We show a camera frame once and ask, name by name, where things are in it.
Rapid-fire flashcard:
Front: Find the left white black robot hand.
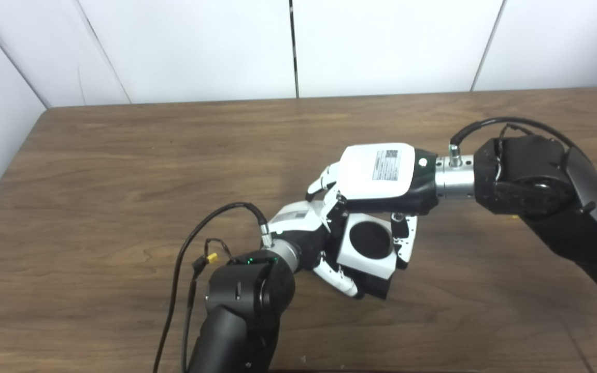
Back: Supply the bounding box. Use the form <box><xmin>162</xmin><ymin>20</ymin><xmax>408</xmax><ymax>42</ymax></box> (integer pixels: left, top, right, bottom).
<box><xmin>267</xmin><ymin>199</ymin><xmax>359</xmax><ymax>298</ymax></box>

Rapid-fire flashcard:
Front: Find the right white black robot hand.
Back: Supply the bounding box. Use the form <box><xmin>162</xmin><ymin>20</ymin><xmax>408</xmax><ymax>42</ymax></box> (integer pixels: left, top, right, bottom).
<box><xmin>306</xmin><ymin>142</ymin><xmax>439</xmax><ymax>270</ymax></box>

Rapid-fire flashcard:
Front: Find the black peg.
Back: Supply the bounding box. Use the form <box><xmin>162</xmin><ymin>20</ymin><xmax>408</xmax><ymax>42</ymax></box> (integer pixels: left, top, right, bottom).
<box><xmin>349</xmin><ymin>220</ymin><xmax>395</xmax><ymax>300</ymax></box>

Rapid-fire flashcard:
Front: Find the white square piece with hole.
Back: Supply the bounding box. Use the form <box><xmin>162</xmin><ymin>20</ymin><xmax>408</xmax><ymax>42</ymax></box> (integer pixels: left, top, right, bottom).
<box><xmin>336</xmin><ymin>213</ymin><xmax>399</xmax><ymax>280</ymax></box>

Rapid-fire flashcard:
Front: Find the left thin wire yellow connector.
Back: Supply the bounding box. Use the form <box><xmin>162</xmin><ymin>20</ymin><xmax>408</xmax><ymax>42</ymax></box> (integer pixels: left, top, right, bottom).
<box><xmin>181</xmin><ymin>237</ymin><xmax>234</xmax><ymax>373</ymax></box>

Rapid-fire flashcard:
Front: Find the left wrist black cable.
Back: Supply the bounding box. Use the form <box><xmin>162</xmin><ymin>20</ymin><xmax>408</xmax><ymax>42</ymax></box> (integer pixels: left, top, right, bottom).
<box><xmin>152</xmin><ymin>202</ymin><xmax>273</xmax><ymax>373</ymax></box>

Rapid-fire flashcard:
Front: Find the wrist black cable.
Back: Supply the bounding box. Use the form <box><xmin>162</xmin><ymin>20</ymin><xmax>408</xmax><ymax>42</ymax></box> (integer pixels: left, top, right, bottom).
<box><xmin>450</xmin><ymin>117</ymin><xmax>597</xmax><ymax>373</ymax></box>
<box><xmin>152</xmin><ymin>202</ymin><xmax>273</xmax><ymax>373</ymax></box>

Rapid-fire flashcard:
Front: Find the right thin black wire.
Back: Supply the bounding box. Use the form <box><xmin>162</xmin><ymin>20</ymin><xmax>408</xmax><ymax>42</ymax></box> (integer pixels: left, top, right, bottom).
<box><xmin>493</xmin><ymin>123</ymin><xmax>535</xmax><ymax>182</ymax></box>

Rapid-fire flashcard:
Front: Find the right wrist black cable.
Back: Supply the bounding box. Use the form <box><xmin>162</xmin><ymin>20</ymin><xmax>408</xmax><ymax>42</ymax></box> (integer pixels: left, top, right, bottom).
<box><xmin>450</xmin><ymin>117</ymin><xmax>597</xmax><ymax>373</ymax></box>

